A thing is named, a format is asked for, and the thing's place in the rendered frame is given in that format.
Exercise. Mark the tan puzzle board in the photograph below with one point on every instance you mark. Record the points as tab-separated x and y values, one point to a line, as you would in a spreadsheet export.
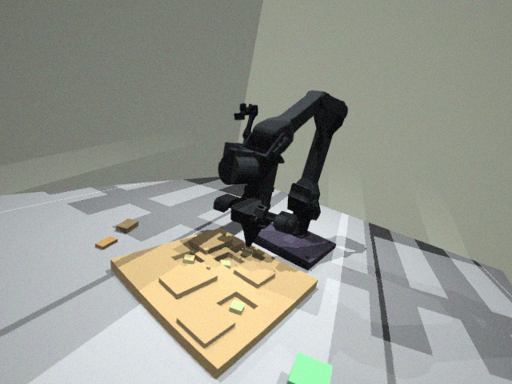
192	301

